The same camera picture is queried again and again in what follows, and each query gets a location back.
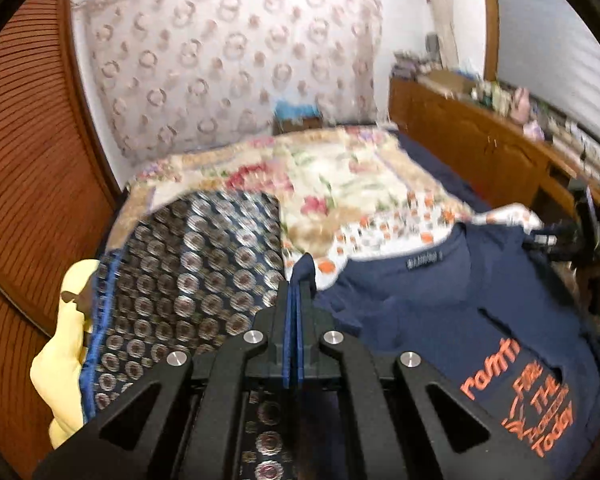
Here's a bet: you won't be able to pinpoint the navy printed t-shirt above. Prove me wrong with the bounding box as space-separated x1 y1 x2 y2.
314 223 600 479

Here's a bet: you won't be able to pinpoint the dark circle pattern folded cloth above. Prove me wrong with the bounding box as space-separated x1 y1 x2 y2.
71 190 294 479

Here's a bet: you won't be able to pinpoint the wooden sideboard cabinet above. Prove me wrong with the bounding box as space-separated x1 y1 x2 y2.
388 77 600 221

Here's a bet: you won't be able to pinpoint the orange print white sheet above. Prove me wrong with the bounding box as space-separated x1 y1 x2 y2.
280 192 543 289

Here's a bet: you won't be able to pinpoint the pink kettle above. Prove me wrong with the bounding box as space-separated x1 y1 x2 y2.
509 88 531 125

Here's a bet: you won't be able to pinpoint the floral beige quilt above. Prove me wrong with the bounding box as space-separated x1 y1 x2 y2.
107 126 473 257

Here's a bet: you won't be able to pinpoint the grey window blind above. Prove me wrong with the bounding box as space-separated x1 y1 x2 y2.
498 0 600 140

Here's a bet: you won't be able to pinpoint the cardboard box on cabinet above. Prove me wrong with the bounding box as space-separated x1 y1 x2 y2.
417 70 476 96

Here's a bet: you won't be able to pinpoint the yellow folded cloth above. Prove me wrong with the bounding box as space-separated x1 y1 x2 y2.
30 259 99 448

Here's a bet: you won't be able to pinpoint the cardboard box blue contents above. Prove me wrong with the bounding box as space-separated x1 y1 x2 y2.
272 101 323 136

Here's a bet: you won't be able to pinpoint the stack of folded fabrics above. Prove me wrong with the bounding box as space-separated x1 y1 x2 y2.
391 50 441 79

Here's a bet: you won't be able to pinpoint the wooden louvered wardrobe door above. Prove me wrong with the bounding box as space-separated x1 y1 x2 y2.
0 0 119 479

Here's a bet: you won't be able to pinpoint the circle pattern curtain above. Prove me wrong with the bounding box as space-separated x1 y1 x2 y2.
76 0 381 164

